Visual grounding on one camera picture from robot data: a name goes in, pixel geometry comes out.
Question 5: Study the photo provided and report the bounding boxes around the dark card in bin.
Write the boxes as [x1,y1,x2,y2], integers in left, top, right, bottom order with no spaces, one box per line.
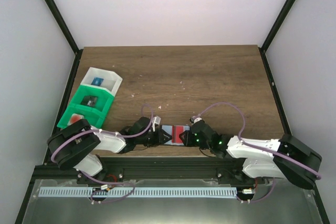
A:
[81,95,98,108]

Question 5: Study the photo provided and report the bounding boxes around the purple cable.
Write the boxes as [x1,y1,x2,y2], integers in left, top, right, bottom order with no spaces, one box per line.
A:
[194,102,322,180]
[51,103,154,185]

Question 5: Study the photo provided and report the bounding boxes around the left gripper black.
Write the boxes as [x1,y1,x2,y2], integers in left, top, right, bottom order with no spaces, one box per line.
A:
[136,129,173,148]

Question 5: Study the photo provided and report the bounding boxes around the red and white card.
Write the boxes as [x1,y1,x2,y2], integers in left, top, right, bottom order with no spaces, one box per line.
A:
[68,113,84,125]

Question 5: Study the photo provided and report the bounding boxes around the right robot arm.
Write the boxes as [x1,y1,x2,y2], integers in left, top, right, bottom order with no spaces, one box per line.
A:
[179,118,322,190]

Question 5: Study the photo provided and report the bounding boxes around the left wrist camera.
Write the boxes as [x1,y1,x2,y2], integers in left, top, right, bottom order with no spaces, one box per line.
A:
[152,116,161,132]

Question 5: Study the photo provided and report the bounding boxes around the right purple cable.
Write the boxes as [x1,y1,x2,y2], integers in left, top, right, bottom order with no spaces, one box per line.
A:
[194,102,322,180]

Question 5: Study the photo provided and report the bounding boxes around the green plastic bin middle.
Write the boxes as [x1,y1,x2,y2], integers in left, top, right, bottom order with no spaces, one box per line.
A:
[70,85,114,116]

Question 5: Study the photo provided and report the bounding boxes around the black leather card holder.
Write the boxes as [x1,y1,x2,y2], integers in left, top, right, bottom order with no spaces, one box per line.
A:
[162,125,190,146]

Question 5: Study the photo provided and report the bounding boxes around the green plastic bin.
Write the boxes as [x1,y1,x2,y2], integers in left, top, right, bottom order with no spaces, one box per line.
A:
[70,85,114,116]
[57,104,106,129]

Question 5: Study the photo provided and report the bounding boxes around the green plastic bin front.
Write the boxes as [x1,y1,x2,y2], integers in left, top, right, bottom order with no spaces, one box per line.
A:
[57,104,106,129]

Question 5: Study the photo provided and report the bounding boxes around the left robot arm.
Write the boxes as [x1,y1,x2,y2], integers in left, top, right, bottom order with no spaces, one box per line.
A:
[47,116,173,184]

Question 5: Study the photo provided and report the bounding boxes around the white plastic bin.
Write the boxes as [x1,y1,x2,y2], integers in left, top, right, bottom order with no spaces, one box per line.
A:
[80,67,123,97]

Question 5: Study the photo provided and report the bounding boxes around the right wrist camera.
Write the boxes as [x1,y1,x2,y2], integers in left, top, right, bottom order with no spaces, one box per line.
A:
[190,115,203,125]

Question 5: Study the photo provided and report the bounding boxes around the black aluminium frame rail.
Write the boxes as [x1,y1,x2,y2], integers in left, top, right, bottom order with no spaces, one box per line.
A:
[34,155,250,187]

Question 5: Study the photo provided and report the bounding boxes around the light blue cable duct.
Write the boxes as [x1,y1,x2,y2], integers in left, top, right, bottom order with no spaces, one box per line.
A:
[38,187,237,199]

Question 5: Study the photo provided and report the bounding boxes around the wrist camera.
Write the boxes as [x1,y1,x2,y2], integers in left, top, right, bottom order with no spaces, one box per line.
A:
[152,116,161,132]
[190,115,203,125]

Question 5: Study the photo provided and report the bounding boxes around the blue card in bin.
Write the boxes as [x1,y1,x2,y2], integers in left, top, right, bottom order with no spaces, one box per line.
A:
[91,77,104,87]

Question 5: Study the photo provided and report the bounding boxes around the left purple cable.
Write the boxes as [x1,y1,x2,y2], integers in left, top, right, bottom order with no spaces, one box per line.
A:
[51,103,154,185]

